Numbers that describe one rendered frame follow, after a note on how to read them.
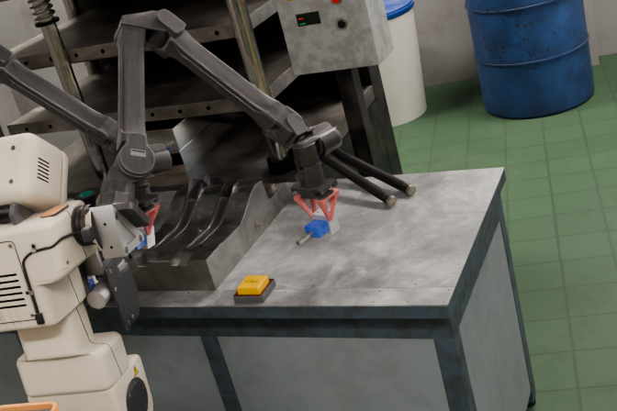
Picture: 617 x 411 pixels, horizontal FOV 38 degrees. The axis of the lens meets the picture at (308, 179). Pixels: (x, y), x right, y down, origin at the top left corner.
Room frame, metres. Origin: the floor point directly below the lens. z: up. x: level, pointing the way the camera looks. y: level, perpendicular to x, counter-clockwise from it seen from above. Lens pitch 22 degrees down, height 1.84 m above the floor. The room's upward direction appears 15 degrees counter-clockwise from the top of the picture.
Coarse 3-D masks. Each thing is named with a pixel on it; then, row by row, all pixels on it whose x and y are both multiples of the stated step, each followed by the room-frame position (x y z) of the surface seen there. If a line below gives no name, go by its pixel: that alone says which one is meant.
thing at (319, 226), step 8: (320, 208) 2.01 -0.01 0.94; (312, 216) 1.99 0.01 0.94; (320, 216) 1.97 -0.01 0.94; (336, 216) 1.98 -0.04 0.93; (312, 224) 1.96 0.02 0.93; (320, 224) 1.95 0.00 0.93; (328, 224) 1.96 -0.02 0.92; (336, 224) 1.97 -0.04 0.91; (312, 232) 1.94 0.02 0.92; (320, 232) 1.93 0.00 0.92; (328, 232) 1.96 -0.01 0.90; (304, 240) 1.91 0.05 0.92
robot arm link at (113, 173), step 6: (114, 162) 1.81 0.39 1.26; (114, 168) 1.77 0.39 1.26; (108, 174) 1.78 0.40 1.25; (114, 174) 1.76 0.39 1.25; (120, 174) 1.77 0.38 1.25; (150, 174) 1.79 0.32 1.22; (126, 180) 1.76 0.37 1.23; (132, 180) 1.76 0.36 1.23; (138, 180) 1.77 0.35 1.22; (144, 180) 1.80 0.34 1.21; (138, 186) 1.80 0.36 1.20; (144, 186) 1.81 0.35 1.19
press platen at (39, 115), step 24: (216, 48) 3.67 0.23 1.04; (264, 48) 3.44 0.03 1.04; (96, 72) 3.81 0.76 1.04; (144, 72) 3.57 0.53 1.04; (168, 72) 3.46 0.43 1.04; (192, 72) 3.35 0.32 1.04; (240, 72) 3.16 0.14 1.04; (288, 72) 3.03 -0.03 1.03; (96, 96) 3.38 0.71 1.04; (168, 96) 3.10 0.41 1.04; (192, 96) 3.01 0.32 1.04; (216, 96) 2.93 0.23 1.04; (24, 120) 3.32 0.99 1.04; (48, 120) 3.22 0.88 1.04
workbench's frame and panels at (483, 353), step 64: (192, 320) 2.03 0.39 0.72; (256, 320) 1.94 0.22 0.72; (320, 320) 1.86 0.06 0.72; (384, 320) 1.79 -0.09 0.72; (448, 320) 1.71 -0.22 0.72; (512, 320) 2.18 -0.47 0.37; (0, 384) 2.40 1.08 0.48; (192, 384) 2.07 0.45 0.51; (256, 384) 1.97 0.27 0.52; (320, 384) 1.89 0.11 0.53; (384, 384) 1.81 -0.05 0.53; (448, 384) 1.73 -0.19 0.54; (512, 384) 2.07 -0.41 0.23
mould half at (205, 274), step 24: (216, 192) 2.34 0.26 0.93; (240, 192) 2.30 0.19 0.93; (264, 192) 2.34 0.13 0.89; (168, 216) 2.34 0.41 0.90; (192, 216) 2.30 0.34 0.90; (240, 216) 2.22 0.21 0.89; (264, 216) 2.31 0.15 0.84; (216, 240) 2.11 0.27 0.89; (240, 240) 2.16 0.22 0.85; (168, 264) 2.06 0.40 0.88; (192, 264) 2.03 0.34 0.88; (216, 264) 2.04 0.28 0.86; (144, 288) 2.11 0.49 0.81; (168, 288) 2.08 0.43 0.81; (192, 288) 2.04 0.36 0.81; (216, 288) 2.01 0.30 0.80
